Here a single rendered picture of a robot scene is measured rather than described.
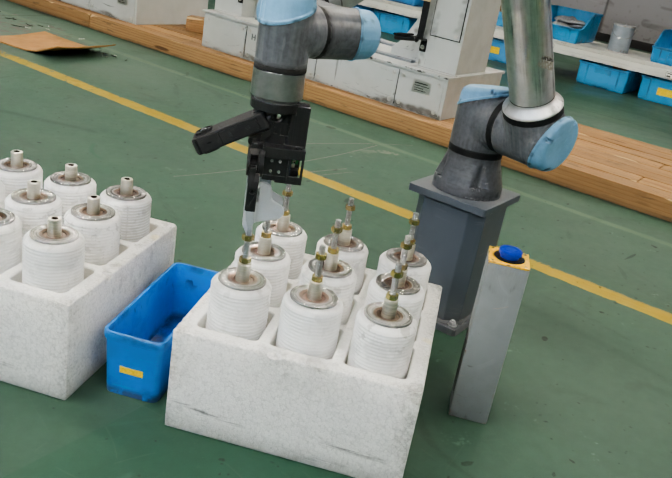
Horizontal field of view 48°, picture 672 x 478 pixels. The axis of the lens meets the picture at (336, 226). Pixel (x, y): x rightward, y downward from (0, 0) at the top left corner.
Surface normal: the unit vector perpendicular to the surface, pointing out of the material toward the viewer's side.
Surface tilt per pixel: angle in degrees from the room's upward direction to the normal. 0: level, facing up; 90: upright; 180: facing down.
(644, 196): 90
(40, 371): 90
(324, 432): 90
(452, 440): 0
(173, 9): 90
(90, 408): 0
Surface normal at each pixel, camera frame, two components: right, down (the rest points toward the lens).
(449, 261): -0.59, 0.22
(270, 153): 0.09, 0.39
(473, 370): -0.21, 0.33
